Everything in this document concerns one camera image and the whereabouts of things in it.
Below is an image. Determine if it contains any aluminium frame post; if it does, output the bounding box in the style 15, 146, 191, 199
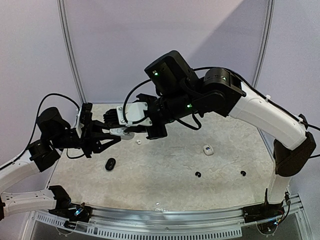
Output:
57, 0, 87, 103
252, 0, 275, 88

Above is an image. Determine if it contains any small white oval case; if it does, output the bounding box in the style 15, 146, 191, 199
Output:
109, 127, 135, 140

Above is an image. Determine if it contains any aluminium front rail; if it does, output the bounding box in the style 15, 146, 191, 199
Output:
23, 194, 313, 240

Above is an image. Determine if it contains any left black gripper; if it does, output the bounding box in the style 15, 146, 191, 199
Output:
51, 116, 121, 158

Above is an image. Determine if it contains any black oval charging case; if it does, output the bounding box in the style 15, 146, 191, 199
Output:
104, 158, 116, 172

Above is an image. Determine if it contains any black earbud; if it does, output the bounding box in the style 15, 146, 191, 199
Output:
240, 170, 247, 176
195, 171, 201, 178

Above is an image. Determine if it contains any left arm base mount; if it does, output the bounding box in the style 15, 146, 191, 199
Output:
48, 185, 93, 223

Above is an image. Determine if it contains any white earbud charging case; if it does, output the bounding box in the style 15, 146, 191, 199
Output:
203, 144, 214, 156

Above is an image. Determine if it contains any left aluminium frame post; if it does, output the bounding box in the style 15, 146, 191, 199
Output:
57, 0, 87, 103

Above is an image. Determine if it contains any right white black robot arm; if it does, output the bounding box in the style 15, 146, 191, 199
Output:
131, 50, 317, 218

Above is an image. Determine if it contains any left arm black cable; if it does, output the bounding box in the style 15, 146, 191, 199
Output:
0, 93, 86, 167

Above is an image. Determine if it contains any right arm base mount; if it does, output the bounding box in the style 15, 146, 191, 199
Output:
241, 189, 291, 225

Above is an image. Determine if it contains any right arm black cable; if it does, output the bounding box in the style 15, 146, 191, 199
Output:
123, 66, 320, 158

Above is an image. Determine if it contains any black earbud right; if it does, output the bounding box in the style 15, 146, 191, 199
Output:
240, 170, 247, 176

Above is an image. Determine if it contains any right aluminium frame post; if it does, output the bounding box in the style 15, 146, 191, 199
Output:
252, 0, 275, 88

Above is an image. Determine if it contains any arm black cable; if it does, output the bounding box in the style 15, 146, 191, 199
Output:
0, 93, 86, 167
123, 66, 320, 158

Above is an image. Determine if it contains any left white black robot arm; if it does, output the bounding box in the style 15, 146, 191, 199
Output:
0, 104, 121, 219

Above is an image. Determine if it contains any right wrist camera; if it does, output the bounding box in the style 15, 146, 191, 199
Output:
103, 102, 152, 129

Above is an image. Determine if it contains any black earbud centre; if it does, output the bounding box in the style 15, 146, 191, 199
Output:
195, 171, 201, 178

